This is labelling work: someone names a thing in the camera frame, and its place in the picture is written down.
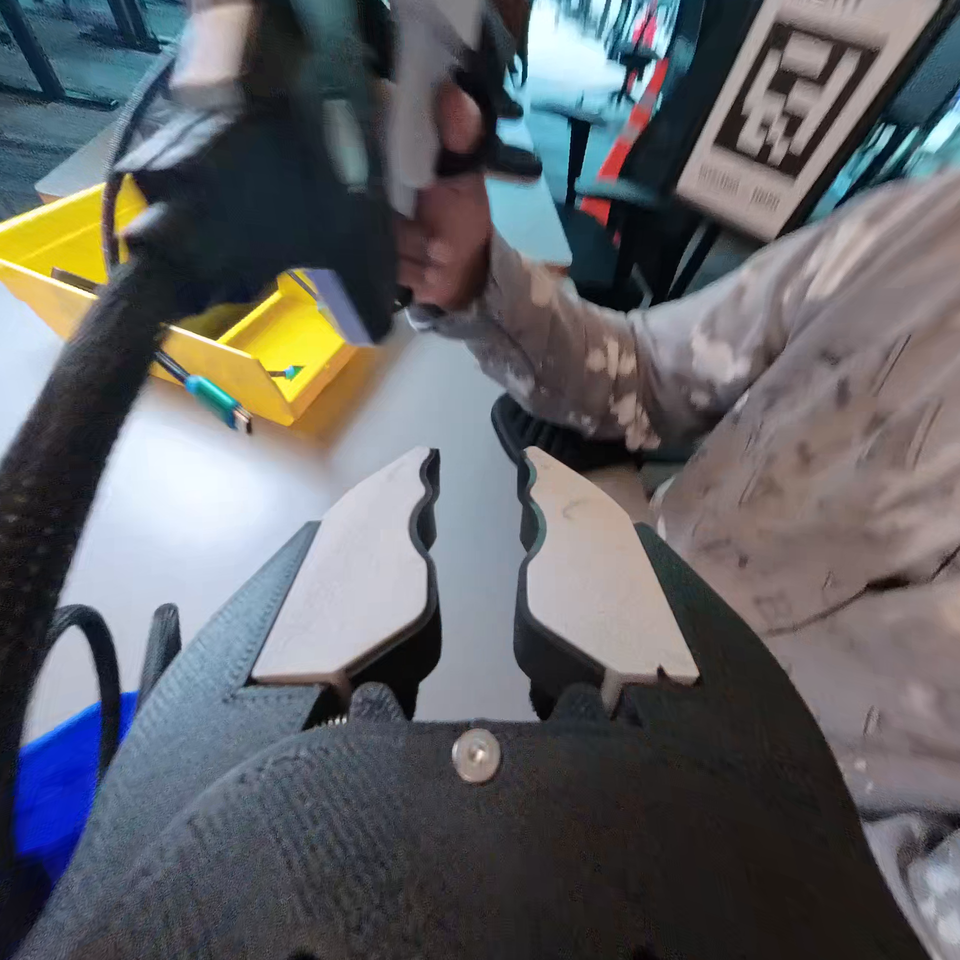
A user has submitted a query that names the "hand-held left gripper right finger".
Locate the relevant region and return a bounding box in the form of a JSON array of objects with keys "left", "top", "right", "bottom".
[{"left": 513, "top": 446, "right": 700, "bottom": 714}]

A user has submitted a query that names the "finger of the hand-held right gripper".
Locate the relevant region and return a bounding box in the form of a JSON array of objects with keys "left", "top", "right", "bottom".
[{"left": 303, "top": 268, "right": 376, "bottom": 348}]

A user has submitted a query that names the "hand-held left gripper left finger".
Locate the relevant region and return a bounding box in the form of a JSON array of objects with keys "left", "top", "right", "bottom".
[{"left": 251, "top": 447, "right": 442, "bottom": 687}]

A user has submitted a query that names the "yellow plastic bin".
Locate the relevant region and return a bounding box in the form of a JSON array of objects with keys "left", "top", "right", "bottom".
[{"left": 0, "top": 176, "right": 363, "bottom": 427}]

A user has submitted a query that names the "thick black braided hub cable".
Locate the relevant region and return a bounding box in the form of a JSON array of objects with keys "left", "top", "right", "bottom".
[{"left": 0, "top": 251, "right": 185, "bottom": 826}]

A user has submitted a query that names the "person's right forearm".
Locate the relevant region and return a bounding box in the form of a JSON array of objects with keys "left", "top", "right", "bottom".
[{"left": 408, "top": 172, "right": 960, "bottom": 466}]

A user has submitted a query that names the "person's right hand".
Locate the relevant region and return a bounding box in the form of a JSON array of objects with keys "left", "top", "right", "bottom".
[{"left": 396, "top": 78, "right": 496, "bottom": 312}]

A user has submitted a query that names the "black chair armrest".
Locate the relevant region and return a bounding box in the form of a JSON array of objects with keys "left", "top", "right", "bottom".
[{"left": 491, "top": 393, "right": 657, "bottom": 475}]

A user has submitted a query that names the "person's camouflage clothing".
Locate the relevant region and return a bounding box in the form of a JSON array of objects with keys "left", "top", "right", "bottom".
[{"left": 648, "top": 420, "right": 960, "bottom": 960}]

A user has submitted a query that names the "red chair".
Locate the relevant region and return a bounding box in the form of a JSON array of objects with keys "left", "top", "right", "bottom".
[{"left": 581, "top": 56, "right": 670, "bottom": 226}]

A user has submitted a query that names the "blue plastic bin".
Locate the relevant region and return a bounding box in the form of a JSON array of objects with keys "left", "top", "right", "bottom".
[{"left": 13, "top": 690, "right": 142, "bottom": 886}]

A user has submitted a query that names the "board with printed tag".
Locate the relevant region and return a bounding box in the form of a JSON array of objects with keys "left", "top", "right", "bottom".
[{"left": 671, "top": 0, "right": 954, "bottom": 245}]

